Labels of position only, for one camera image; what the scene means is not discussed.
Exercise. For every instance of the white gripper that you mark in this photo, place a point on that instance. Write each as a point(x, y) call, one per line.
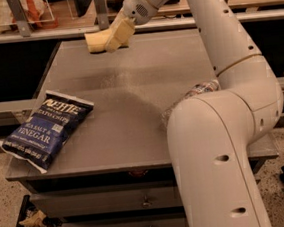
point(133, 4)

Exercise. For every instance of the yellow sponge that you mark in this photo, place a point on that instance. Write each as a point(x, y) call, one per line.
point(103, 41)

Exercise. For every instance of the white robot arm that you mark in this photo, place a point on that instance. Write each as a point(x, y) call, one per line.
point(208, 134)

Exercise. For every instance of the blue kettle chip bag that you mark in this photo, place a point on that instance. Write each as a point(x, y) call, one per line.
point(40, 138)

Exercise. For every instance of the clear plastic water bottle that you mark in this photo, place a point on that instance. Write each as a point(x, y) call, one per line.
point(201, 88)

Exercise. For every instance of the clear plastic bin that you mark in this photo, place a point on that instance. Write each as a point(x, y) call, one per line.
point(38, 14)

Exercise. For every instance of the grey drawer cabinet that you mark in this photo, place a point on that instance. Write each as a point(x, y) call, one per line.
point(131, 88)

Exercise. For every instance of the grey shelf rail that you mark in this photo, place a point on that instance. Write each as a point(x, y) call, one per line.
point(153, 25)

